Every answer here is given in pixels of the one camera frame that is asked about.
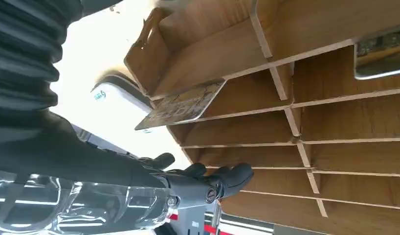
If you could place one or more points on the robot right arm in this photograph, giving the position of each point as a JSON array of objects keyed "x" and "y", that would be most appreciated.
[{"x": 25, "y": 55}]

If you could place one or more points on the wooden slotted card box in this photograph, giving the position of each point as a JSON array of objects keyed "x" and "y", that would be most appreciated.
[{"x": 333, "y": 155}]

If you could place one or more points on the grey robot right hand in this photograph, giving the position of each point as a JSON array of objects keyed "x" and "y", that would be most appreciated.
[{"x": 57, "y": 181}]

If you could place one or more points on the pale grey card reader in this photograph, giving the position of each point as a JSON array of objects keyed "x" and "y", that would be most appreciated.
[{"x": 119, "y": 108}]

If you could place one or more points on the dark printed card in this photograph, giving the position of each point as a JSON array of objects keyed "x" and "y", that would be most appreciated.
[{"x": 383, "y": 53}]

